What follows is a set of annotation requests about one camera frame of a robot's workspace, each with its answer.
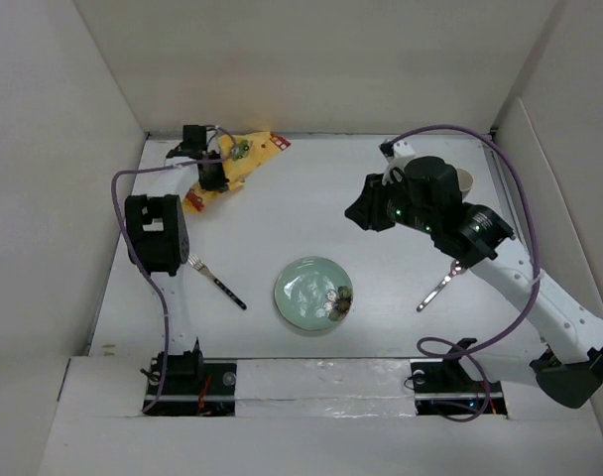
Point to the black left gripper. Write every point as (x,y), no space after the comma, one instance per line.
(218,183)

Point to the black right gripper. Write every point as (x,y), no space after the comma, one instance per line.
(367,208)

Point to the yellow cartoon print cloth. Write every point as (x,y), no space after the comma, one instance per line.
(245,154)

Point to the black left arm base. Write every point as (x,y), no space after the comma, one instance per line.
(188,385)

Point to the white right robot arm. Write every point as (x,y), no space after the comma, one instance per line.
(424,194)

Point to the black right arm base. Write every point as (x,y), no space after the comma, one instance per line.
(455,388)

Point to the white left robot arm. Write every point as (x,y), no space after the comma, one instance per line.
(148,204)

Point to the light green floral plate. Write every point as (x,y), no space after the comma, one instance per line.
(313,294)

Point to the white lavender cup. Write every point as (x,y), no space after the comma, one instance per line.
(465,181)

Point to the silver spoon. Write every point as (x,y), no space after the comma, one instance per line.
(435,292)

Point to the black handled fork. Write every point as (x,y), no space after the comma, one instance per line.
(200,267)

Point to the aluminium table edge rail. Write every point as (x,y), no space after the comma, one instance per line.
(517,201)

